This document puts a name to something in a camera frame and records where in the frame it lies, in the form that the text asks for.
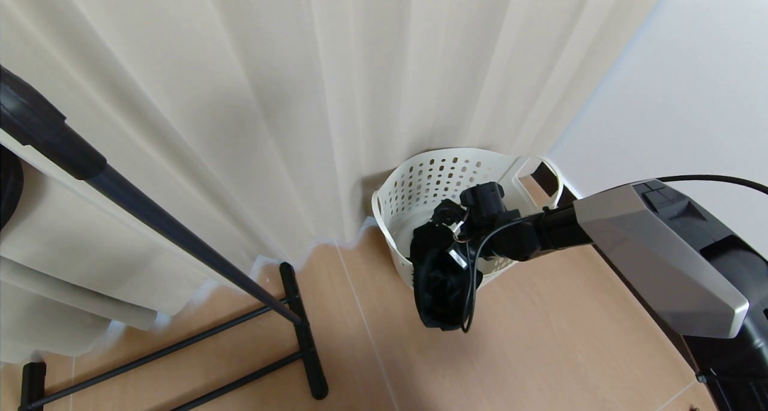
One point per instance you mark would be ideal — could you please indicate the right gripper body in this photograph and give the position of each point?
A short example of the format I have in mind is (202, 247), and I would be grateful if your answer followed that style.
(474, 249)

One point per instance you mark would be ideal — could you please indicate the black sleeveless shirt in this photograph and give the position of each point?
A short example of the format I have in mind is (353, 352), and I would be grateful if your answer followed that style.
(441, 291)

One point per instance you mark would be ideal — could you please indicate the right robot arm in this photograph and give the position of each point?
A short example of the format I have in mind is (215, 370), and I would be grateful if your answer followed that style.
(648, 249)

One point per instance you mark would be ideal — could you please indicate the white laundry basket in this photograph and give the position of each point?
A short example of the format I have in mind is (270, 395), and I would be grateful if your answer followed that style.
(420, 183)

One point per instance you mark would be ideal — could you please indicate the black clothes rack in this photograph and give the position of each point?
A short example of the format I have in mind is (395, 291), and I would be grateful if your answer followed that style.
(150, 216)

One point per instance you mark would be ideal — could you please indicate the beige curtain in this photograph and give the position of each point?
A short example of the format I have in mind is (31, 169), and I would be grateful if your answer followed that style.
(300, 99)

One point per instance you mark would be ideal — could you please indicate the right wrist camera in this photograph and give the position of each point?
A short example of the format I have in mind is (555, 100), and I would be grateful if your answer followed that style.
(447, 212)

